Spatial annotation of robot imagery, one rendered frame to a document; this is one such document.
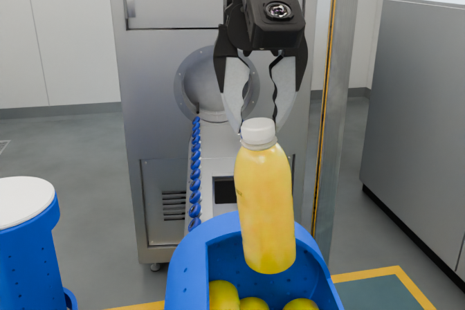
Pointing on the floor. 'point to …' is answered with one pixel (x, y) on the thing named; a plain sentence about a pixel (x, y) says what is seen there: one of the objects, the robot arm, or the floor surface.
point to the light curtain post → (334, 99)
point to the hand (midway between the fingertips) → (257, 124)
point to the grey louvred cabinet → (420, 125)
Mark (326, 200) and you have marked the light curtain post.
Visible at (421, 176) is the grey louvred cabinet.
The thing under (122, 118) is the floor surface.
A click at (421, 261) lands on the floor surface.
